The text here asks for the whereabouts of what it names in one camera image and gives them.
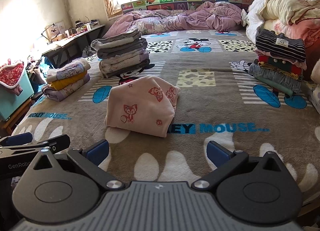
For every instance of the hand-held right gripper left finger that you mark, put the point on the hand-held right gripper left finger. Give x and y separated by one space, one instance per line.
96 153

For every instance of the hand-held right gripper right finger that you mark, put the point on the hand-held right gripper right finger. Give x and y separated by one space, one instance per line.
218 152

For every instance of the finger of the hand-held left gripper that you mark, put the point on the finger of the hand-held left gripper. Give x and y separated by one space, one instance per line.
58 142
17 139

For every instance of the pink printed pants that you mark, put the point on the pink printed pants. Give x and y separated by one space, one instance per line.
140 106

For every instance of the heap of mixed clothes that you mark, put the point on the heap of mixed clothes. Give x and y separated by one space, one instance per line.
37 70

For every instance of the stack of grey folded clothes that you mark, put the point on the stack of grey folded clothes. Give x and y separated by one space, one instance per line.
120 53

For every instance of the wooden stool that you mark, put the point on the wooden stool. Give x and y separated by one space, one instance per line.
21 109

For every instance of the teal storage box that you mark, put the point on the teal storage box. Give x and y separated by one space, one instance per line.
15 101

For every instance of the cartoon printed blanket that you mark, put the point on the cartoon printed blanket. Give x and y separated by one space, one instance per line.
200 111

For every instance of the lavender folded garment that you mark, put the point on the lavender folded garment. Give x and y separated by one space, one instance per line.
62 94

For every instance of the yellow folded garment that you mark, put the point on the yellow folded garment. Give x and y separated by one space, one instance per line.
67 81

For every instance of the red floral cloth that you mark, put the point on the red floral cloth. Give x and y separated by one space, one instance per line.
10 74

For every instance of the white purple-patterned folded garment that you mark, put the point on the white purple-patterned folded garment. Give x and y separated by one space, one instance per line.
70 69

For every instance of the green folded garment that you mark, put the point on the green folded garment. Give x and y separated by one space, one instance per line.
275 87

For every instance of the dark desk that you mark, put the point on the dark desk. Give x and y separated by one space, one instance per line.
75 39

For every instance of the mustard folded garment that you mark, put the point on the mustard folded garment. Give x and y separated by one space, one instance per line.
287 73

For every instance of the red green knit sweater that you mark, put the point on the red green knit sweater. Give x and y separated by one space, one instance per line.
275 63

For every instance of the pink folded garment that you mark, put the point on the pink folded garment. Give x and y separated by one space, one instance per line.
261 53

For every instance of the black striped folded shirt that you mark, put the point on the black striped folded shirt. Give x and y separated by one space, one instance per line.
275 45

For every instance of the dark red quilt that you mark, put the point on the dark red quilt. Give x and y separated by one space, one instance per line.
312 55

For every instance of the purple quilt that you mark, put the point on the purple quilt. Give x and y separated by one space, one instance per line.
200 18

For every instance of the pink quilt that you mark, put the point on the pink quilt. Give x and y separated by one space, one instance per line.
305 30

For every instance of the cream white quilt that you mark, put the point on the cream white quilt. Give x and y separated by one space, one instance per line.
275 5

